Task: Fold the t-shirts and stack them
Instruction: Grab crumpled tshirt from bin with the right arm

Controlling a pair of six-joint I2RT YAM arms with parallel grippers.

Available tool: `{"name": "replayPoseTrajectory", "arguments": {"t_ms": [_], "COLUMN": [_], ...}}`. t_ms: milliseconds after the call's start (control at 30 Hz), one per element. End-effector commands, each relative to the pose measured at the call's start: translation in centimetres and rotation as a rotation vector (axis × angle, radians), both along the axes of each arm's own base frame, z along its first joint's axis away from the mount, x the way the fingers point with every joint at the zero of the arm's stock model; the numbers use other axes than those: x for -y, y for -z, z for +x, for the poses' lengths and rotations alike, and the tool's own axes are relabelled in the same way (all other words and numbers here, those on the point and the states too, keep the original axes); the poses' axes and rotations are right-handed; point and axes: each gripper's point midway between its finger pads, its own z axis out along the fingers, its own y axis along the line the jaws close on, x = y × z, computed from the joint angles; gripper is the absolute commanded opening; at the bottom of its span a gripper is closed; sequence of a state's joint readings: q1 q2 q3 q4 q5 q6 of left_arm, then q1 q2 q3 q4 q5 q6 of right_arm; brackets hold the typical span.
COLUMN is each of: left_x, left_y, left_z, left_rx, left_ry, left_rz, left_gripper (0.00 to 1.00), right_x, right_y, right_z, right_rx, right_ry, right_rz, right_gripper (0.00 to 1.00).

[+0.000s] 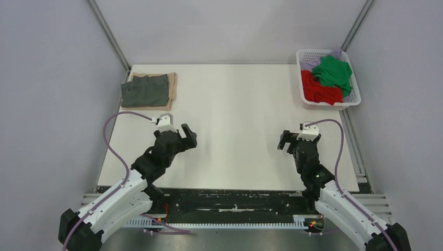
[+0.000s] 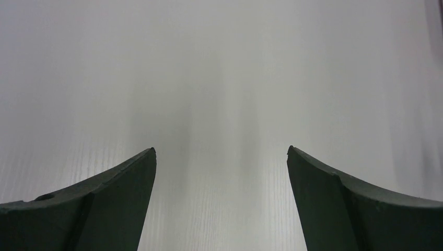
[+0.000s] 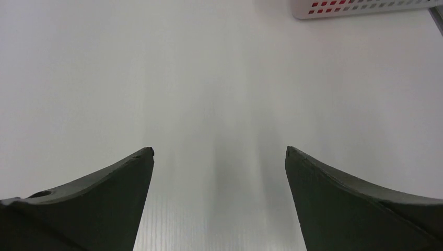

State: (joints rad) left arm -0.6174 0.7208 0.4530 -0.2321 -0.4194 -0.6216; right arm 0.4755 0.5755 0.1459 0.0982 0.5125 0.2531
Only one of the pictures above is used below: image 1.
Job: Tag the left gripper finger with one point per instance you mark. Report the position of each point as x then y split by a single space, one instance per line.
187 131
190 141

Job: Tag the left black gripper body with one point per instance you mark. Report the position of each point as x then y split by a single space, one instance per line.
179 147

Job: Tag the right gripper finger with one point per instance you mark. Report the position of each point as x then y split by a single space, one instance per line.
288 136
283 142

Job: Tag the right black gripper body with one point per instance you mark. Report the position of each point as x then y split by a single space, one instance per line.
294 151

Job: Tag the red t shirt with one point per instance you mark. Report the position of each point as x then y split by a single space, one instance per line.
315 92

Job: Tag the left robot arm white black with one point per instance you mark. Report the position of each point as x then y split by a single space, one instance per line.
90 226

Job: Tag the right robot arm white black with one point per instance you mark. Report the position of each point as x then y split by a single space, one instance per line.
363 227

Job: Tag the folded beige t shirt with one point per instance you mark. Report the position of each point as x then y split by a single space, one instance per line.
173 78

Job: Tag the folded grey t shirt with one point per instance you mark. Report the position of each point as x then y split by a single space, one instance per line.
145 91

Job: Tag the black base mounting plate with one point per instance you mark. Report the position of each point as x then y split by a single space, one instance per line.
233 206

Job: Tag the white plastic basket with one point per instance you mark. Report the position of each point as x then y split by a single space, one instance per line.
352 99

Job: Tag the lilac t shirt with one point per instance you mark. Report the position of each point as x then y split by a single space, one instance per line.
311 62

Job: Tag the green t shirt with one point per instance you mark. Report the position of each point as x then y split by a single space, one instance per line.
332 72

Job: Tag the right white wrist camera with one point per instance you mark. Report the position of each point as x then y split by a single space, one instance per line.
308 132

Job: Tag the right aluminium table rail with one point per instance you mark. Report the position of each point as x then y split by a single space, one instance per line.
356 154

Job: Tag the white slotted cable duct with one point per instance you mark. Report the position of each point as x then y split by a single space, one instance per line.
297 223

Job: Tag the left aluminium frame post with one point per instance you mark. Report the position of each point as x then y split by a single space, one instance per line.
109 34

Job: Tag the aluminium frame post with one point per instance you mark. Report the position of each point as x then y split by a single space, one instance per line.
109 34
357 23

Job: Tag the right aluminium frame post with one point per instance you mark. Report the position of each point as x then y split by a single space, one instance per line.
357 23

